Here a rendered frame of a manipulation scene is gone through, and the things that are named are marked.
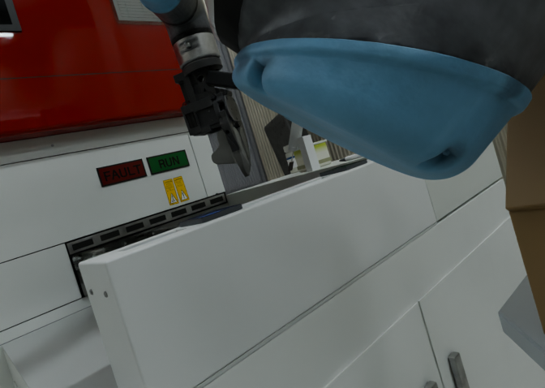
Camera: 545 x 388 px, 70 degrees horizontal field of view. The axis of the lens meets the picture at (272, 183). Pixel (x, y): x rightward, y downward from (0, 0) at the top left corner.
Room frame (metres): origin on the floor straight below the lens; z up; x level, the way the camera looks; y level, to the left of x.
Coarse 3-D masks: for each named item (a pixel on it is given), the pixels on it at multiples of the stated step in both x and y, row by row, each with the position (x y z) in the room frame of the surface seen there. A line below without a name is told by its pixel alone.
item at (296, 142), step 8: (296, 128) 0.92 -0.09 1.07; (296, 136) 0.93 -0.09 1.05; (304, 136) 0.91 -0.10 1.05; (296, 144) 0.94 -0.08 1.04; (304, 144) 0.91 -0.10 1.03; (312, 144) 0.92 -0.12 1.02; (304, 152) 0.91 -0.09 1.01; (312, 152) 0.92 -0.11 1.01; (304, 160) 0.92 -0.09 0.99; (312, 160) 0.91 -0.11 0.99; (312, 168) 0.91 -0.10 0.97
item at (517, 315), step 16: (528, 288) 0.35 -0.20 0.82; (512, 304) 0.33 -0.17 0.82; (528, 304) 0.32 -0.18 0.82; (512, 320) 0.31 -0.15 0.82; (528, 320) 0.30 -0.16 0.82; (512, 336) 0.31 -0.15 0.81; (528, 336) 0.28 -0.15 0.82; (544, 336) 0.28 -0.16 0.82; (528, 352) 0.29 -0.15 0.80; (544, 352) 0.26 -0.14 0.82; (544, 368) 0.27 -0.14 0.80
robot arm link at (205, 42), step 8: (200, 32) 0.66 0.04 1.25; (208, 32) 0.67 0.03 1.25; (184, 40) 0.66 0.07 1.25; (192, 40) 0.66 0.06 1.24; (200, 40) 0.66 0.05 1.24; (208, 40) 0.67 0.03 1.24; (176, 48) 0.67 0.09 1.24; (184, 48) 0.66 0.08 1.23; (192, 48) 0.66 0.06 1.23; (200, 48) 0.66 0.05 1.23; (208, 48) 0.67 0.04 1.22; (216, 48) 0.68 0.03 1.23; (176, 56) 0.68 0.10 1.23; (184, 56) 0.66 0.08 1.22; (192, 56) 0.66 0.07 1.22; (200, 56) 0.66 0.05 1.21; (208, 56) 0.67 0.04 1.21; (216, 56) 0.69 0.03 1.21; (184, 64) 0.67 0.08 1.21
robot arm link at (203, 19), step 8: (200, 0) 0.68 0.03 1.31; (200, 8) 0.67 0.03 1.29; (200, 16) 0.67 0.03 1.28; (168, 24) 0.65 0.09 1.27; (184, 24) 0.65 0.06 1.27; (192, 24) 0.66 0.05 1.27; (200, 24) 0.66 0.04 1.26; (208, 24) 0.68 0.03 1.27; (168, 32) 0.68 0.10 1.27; (176, 32) 0.66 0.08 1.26; (184, 32) 0.66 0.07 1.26; (192, 32) 0.66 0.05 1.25; (176, 40) 0.67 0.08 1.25
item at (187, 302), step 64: (320, 192) 0.51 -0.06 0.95; (384, 192) 0.60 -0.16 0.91; (128, 256) 0.34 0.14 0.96; (192, 256) 0.38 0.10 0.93; (256, 256) 0.43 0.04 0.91; (320, 256) 0.49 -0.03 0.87; (384, 256) 0.57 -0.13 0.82; (128, 320) 0.33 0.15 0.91; (192, 320) 0.37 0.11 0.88; (256, 320) 0.41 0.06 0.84; (128, 384) 0.36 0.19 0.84; (192, 384) 0.35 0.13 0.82
